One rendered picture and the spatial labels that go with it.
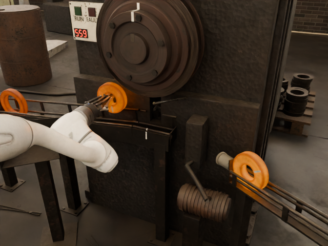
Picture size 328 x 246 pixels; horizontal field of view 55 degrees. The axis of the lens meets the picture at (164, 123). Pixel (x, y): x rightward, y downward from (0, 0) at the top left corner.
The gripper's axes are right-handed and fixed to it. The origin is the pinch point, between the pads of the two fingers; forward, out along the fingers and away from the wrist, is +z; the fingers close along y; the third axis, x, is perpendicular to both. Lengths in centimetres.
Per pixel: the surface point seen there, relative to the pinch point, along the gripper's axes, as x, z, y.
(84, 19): 31.7, 11.9, -18.5
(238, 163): -12, -15, 66
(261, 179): -12, -21, 75
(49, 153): -22.3, -27.1, -20.3
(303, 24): -99, 602, 74
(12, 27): -20, 144, -222
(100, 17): 36.4, -1.2, -0.2
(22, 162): -23, -36, -28
